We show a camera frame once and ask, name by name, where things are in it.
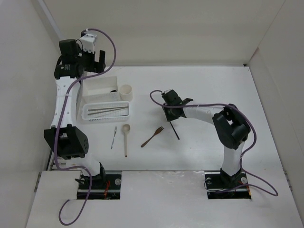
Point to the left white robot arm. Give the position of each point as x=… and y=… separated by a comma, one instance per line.
x=64, y=138

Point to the beige wooden spoon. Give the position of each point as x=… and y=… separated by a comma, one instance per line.
x=126, y=129

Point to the white rectangular box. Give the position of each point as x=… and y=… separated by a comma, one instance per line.
x=97, y=90

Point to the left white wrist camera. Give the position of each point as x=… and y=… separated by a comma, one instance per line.
x=88, y=42

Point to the white round cup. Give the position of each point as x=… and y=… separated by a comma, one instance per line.
x=126, y=93

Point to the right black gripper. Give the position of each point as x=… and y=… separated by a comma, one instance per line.
x=170, y=118

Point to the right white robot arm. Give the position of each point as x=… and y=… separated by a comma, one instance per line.
x=231, y=127

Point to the black chopstick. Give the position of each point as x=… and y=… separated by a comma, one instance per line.
x=174, y=130
x=116, y=109

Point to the white perforated basket tray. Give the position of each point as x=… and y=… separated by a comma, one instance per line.
x=119, y=116

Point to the small silver fork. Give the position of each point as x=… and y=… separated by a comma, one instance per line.
x=115, y=131

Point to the brown wooden fork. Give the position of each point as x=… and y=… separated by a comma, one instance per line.
x=159, y=130

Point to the silver metal chopstick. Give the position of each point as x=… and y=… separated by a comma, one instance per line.
x=89, y=114

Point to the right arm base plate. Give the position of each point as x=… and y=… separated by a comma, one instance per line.
x=221, y=186

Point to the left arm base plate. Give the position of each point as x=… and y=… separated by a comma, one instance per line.
x=107, y=187

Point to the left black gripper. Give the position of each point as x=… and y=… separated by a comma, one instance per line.
x=98, y=67

